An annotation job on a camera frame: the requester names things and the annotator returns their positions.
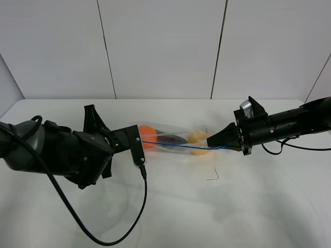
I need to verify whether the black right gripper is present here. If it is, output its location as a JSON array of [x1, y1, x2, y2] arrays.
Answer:
[[207, 96, 268, 156]]

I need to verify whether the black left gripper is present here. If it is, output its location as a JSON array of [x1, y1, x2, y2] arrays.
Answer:
[[67, 104, 115, 189]]

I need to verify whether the clear zip bag blue seal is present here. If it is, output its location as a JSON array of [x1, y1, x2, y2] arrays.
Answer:
[[138, 122, 227, 156]]

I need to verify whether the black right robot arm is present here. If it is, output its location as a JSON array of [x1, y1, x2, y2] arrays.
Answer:
[[206, 96, 330, 156]]

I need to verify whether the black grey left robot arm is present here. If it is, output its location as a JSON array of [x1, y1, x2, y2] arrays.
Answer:
[[1, 105, 114, 189]]

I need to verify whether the yellow pear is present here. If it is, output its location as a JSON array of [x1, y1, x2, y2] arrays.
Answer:
[[188, 131, 209, 156]]

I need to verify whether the orange fruit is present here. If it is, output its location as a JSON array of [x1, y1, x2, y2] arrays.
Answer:
[[138, 125, 157, 150]]

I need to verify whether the dark purple eggplant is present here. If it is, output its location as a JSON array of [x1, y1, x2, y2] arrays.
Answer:
[[157, 134, 187, 145]]

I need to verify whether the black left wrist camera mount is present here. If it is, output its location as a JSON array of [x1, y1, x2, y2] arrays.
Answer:
[[107, 125, 146, 168]]

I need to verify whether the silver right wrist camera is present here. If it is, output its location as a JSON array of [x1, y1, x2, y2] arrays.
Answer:
[[239, 100, 254, 118]]

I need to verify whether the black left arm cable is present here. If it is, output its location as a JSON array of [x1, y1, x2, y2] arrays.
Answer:
[[0, 115, 148, 246]]

